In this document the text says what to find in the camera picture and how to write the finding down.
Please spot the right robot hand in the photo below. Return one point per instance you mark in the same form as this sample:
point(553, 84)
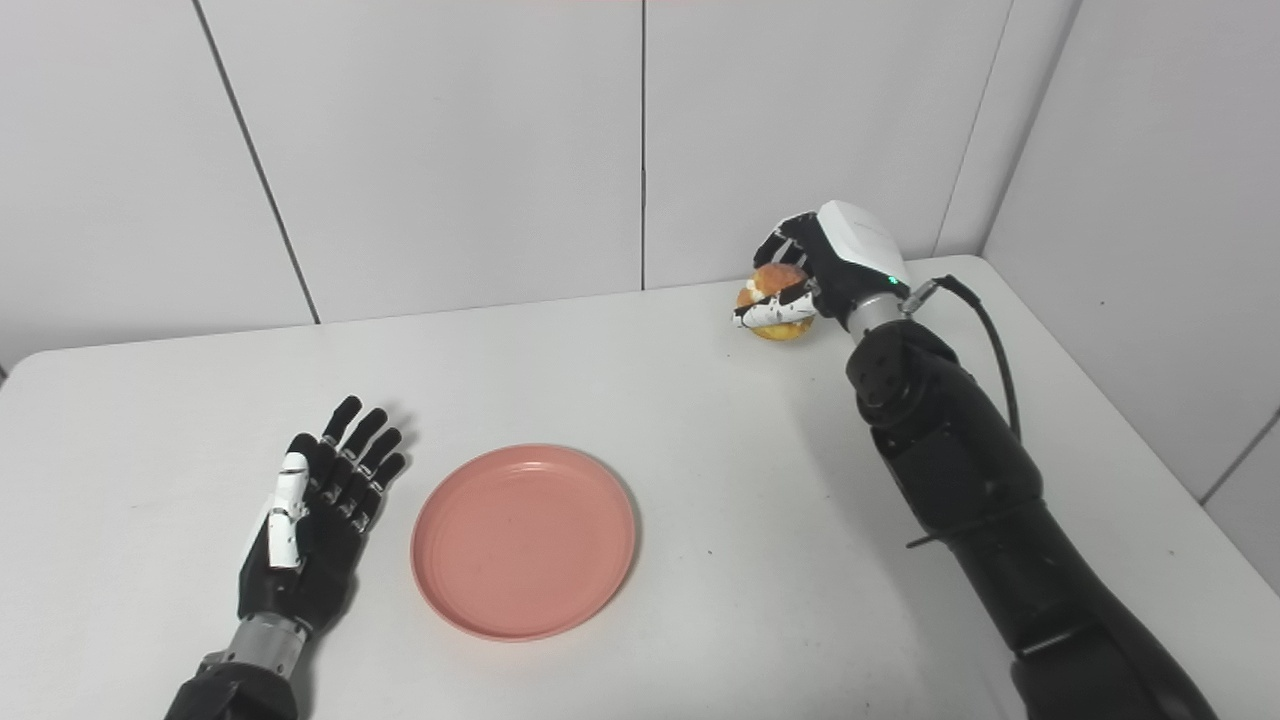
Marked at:
point(830, 265)

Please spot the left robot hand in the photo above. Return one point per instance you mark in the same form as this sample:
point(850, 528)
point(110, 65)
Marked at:
point(310, 530)

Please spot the cream puff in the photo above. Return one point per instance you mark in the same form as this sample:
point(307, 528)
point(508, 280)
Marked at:
point(775, 303)

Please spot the pink plate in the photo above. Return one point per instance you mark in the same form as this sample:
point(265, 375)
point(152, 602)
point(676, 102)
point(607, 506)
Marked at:
point(523, 541)

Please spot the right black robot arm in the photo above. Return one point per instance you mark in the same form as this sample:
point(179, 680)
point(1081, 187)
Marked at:
point(990, 500)

